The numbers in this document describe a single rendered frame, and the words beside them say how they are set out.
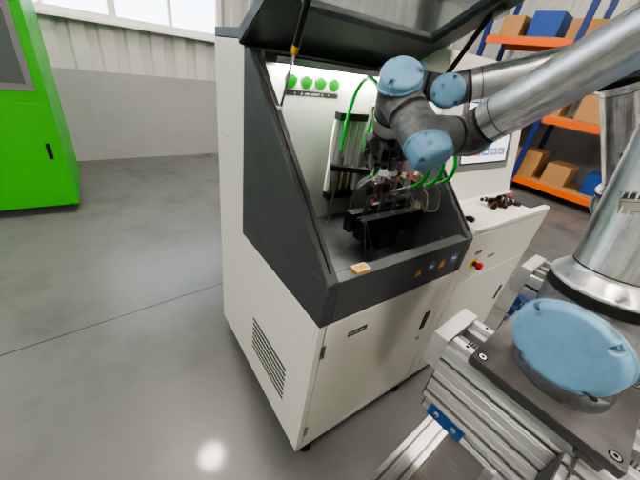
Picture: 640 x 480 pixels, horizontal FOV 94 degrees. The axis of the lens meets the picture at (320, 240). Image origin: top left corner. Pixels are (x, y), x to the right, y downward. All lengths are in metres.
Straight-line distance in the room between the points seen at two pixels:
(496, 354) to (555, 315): 0.25
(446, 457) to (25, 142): 3.32
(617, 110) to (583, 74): 0.51
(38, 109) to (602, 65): 3.13
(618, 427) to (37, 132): 3.34
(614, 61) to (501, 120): 0.14
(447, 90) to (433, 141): 0.30
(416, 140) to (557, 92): 0.20
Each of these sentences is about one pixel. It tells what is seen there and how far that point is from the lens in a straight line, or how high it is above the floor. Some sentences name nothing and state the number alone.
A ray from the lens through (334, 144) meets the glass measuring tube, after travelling 1.29.
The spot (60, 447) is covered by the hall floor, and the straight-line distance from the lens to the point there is 1.78.
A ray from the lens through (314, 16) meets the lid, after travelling 1.02.
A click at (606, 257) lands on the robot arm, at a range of 0.43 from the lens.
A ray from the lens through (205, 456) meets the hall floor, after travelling 1.59.
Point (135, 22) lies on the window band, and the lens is 4.66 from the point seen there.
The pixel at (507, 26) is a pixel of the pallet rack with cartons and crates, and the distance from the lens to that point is 6.86.
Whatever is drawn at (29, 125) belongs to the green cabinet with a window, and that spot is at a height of 0.74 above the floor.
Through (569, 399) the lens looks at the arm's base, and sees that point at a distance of 0.65.
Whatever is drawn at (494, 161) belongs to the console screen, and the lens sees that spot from 1.76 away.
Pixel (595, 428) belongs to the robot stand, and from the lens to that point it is 0.67.
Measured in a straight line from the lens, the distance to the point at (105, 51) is 4.62.
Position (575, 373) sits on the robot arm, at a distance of 0.47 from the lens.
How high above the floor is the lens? 1.45
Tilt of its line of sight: 31 degrees down
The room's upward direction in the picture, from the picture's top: 9 degrees clockwise
